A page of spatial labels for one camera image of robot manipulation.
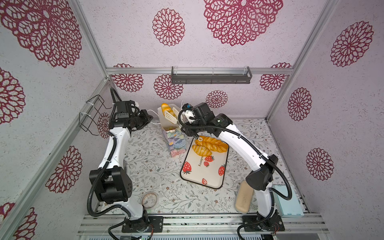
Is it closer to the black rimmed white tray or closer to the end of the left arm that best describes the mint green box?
the black rimmed white tray

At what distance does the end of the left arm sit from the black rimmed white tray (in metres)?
0.37

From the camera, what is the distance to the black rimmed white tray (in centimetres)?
89

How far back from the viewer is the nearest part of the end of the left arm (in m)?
0.59
